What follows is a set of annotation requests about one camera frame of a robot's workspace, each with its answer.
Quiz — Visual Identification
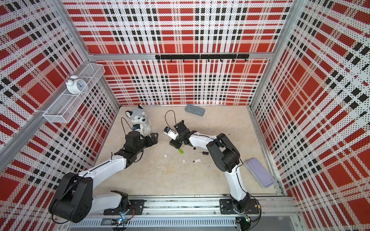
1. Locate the black hook rail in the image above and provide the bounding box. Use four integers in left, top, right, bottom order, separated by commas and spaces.
155, 54, 250, 61

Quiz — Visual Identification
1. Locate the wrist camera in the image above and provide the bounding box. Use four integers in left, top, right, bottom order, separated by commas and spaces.
133, 124, 142, 131
164, 126, 178, 141

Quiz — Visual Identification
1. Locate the husky plush toy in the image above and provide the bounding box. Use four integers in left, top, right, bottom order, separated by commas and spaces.
125, 104, 152, 137

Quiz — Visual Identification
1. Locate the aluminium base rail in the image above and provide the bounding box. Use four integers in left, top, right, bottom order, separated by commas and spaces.
62, 196, 301, 218

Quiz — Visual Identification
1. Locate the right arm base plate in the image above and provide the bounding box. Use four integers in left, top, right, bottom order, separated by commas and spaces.
219, 198, 259, 215

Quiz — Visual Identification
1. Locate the white wire basket shelf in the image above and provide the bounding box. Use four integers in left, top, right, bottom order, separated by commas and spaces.
43, 63, 105, 123

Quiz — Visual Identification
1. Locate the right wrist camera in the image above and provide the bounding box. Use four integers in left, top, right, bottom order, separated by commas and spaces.
164, 126, 178, 141

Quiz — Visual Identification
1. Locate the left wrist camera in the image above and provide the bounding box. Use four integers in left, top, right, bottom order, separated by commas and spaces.
133, 124, 142, 131

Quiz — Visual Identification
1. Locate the white alarm clock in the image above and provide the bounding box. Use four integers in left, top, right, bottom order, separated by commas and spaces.
66, 75, 88, 95

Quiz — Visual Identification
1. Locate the lavender tray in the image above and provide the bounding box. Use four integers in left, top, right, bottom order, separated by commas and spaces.
244, 157, 274, 188

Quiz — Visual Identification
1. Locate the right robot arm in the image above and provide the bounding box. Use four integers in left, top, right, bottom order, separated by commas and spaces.
164, 120, 251, 213

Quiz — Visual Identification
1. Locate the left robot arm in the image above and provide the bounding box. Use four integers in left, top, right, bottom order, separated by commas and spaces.
48, 131, 159, 223

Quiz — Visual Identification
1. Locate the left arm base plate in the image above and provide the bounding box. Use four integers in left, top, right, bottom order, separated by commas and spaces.
103, 200, 145, 216

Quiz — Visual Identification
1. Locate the grey rectangular box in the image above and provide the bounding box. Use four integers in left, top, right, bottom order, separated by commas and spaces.
185, 105, 205, 116

